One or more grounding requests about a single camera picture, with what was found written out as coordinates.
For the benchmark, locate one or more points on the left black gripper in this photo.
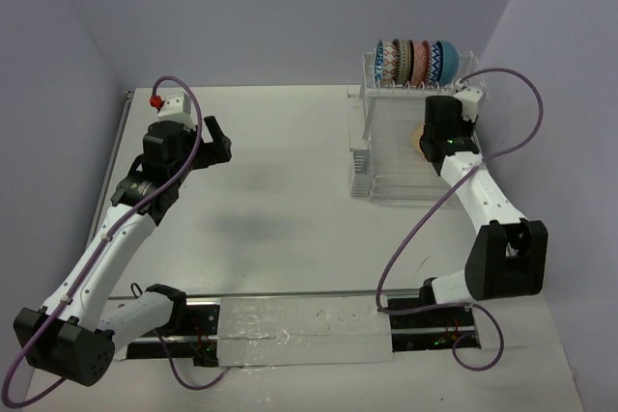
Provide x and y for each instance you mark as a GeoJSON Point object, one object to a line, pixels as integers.
{"type": "Point", "coordinates": [209, 151]}

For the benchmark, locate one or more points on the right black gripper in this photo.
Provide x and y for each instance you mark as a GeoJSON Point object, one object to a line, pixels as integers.
{"type": "Point", "coordinates": [469, 126]}

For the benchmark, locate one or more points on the yellow bowl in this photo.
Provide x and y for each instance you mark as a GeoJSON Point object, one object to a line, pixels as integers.
{"type": "Point", "coordinates": [415, 138]}

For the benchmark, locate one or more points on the red patterned bowl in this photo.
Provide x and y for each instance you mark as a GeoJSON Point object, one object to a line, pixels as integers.
{"type": "Point", "coordinates": [435, 63]}

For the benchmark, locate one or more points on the black floral patterned bowl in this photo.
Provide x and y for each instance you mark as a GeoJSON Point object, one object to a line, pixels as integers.
{"type": "Point", "coordinates": [420, 65]}

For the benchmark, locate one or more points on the solid blue bowl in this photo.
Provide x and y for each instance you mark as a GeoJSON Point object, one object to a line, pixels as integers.
{"type": "Point", "coordinates": [450, 63]}

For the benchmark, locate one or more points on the brown lattice rim bowl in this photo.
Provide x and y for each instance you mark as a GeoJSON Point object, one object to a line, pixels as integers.
{"type": "Point", "coordinates": [405, 62]}

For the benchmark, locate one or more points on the blue triangle patterned bowl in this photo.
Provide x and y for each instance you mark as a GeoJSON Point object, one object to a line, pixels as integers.
{"type": "Point", "coordinates": [385, 63]}

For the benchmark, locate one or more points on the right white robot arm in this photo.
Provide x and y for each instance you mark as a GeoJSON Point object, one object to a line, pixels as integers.
{"type": "Point", "coordinates": [508, 256]}

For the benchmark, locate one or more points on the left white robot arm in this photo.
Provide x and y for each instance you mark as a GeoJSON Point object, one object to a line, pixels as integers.
{"type": "Point", "coordinates": [71, 335]}

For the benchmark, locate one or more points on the silver tape patch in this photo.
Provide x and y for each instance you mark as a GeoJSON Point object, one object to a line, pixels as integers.
{"type": "Point", "coordinates": [296, 331]}

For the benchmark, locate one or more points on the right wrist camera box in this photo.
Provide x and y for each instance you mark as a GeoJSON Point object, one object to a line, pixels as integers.
{"type": "Point", "coordinates": [470, 97]}

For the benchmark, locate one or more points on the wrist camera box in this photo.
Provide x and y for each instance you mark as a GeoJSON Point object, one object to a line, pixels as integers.
{"type": "Point", "coordinates": [470, 97]}
{"type": "Point", "coordinates": [174, 108]}

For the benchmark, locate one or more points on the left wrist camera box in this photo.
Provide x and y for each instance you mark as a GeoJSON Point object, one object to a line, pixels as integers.
{"type": "Point", "coordinates": [174, 108]}

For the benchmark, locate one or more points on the white wire dish rack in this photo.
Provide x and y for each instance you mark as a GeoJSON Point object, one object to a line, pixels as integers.
{"type": "Point", "coordinates": [385, 162]}

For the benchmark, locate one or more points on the aluminium table edge rail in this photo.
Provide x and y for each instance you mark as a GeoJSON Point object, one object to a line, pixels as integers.
{"type": "Point", "coordinates": [100, 206]}

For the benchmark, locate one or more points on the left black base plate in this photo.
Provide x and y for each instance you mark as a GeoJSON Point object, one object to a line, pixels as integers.
{"type": "Point", "coordinates": [195, 340]}

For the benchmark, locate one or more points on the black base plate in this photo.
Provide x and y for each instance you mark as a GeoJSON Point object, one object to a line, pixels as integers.
{"type": "Point", "coordinates": [433, 330]}
{"type": "Point", "coordinates": [195, 340]}

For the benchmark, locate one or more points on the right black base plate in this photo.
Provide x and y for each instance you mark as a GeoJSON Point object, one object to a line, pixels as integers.
{"type": "Point", "coordinates": [433, 330]}

